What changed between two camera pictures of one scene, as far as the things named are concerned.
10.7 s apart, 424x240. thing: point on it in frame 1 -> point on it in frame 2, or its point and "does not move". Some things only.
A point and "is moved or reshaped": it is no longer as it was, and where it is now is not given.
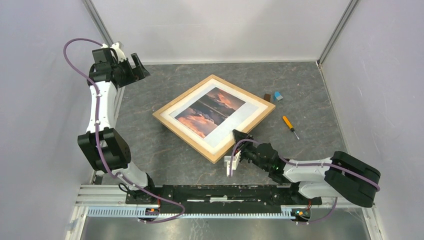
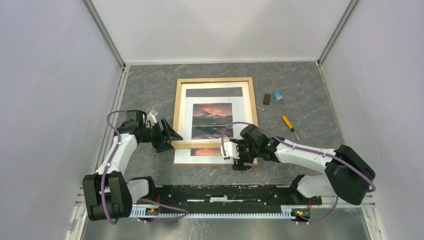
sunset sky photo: x=214 y=113 is moved or reshaped
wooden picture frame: x=218 y=149 is moved or reshaped
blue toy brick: x=278 y=95 does not move
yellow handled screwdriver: x=289 y=123 does not move
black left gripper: x=139 y=71 -> x=170 y=135
